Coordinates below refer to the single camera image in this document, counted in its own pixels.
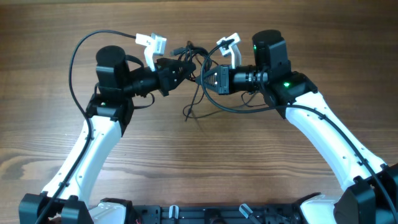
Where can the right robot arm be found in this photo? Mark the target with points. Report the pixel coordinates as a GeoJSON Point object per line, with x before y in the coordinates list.
{"type": "Point", "coordinates": [369, 185]}

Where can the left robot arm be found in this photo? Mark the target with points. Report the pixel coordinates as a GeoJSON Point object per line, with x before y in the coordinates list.
{"type": "Point", "coordinates": [120, 78]}

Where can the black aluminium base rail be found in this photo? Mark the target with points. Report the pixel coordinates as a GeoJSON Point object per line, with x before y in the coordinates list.
{"type": "Point", "coordinates": [217, 214]}

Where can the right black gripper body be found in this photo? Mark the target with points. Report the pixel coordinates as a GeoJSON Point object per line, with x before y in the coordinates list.
{"type": "Point", "coordinates": [224, 79]}

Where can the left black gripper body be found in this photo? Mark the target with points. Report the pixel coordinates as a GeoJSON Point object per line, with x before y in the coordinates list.
{"type": "Point", "coordinates": [163, 74]}

